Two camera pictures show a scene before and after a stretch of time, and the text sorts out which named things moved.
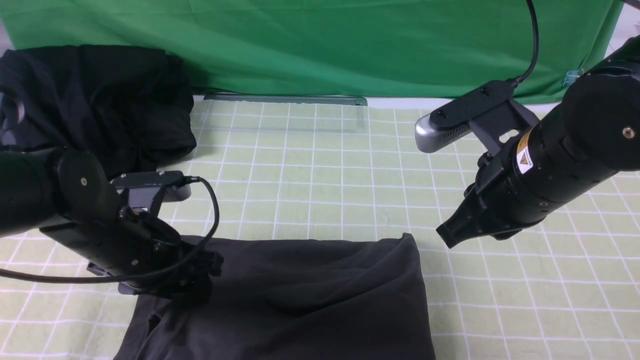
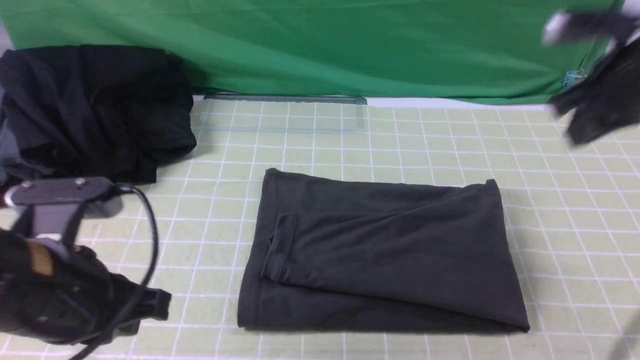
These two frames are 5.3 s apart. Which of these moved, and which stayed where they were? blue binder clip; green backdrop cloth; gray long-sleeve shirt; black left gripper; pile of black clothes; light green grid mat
Moved: black left gripper; gray long-sleeve shirt
Stayed: green backdrop cloth; pile of black clothes; blue binder clip; light green grid mat
